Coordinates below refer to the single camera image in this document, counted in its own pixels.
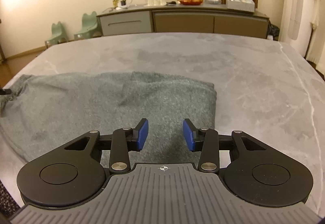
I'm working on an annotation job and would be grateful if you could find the cream curtain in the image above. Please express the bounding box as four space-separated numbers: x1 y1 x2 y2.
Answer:
303 0 325 80

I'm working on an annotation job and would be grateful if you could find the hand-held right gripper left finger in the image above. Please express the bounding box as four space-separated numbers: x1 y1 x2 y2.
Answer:
63 118 149 173

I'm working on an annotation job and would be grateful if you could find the small green plastic chair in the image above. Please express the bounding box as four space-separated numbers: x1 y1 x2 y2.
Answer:
45 22 68 49

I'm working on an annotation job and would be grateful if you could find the dark patterned fabric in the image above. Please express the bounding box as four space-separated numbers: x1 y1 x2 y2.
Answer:
0 180 20 217

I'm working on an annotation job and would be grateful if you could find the large green plastic chair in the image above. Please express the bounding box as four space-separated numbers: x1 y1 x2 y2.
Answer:
74 11 102 41

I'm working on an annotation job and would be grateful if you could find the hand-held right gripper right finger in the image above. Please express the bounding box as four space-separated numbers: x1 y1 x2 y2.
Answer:
183 118 271 173

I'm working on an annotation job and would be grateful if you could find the grey speckled storage box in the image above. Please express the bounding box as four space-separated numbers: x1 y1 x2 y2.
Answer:
226 0 255 13

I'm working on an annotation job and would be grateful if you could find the grey knit garment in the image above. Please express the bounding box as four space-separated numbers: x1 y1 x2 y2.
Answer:
0 71 217 163

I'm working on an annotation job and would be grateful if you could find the white tower air conditioner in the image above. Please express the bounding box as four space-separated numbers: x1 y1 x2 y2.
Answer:
279 0 309 58

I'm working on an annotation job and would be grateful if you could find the black bag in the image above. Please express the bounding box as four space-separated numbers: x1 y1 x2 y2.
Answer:
267 23 280 42

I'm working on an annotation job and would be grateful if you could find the grey and brown sideboard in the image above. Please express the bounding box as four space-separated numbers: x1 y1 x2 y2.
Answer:
96 3 270 40

